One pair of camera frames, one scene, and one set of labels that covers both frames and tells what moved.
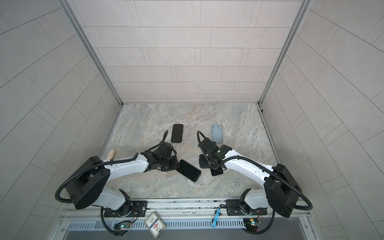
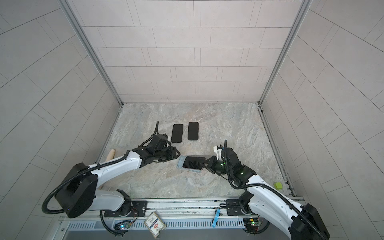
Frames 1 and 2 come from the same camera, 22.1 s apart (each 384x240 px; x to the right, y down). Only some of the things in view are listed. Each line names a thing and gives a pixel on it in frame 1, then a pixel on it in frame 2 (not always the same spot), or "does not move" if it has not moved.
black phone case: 188,170 to 193,131
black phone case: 177,133 does not move
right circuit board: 251,224 does not move
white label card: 154,224 does not move
